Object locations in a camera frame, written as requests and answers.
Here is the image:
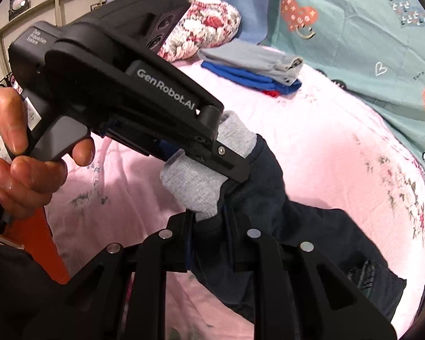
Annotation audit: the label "red and white floral quilt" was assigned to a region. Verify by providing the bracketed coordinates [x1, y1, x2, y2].
[158, 0, 242, 62]

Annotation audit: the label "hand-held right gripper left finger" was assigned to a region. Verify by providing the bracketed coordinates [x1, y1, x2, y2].
[39, 211, 199, 340]

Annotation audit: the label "framed decorative plate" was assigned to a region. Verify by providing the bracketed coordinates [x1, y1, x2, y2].
[8, 0, 30, 21]

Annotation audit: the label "blue folded garment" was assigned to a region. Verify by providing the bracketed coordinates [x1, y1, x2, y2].
[201, 61, 302, 96]

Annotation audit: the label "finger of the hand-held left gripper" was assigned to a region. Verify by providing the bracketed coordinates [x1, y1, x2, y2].
[195, 137, 253, 183]

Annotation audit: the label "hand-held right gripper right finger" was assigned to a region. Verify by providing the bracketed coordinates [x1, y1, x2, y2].
[223, 202, 399, 340]

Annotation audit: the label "person's left hand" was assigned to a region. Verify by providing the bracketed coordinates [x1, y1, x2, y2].
[0, 88, 96, 221]

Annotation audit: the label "teal heart-print quilt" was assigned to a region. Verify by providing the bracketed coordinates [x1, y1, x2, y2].
[258, 0, 425, 199]

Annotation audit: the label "grey folded garment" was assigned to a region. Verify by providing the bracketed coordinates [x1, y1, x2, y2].
[197, 39, 304, 86]

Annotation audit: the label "person's dark clothing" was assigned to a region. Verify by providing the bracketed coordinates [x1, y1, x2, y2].
[0, 232, 71, 340]

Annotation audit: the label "pink floral bed sheet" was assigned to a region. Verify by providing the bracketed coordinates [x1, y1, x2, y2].
[44, 57, 425, 340]

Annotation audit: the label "navy pants with grey waistband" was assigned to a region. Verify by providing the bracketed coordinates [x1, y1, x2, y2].
[160, 110, 408, 324]

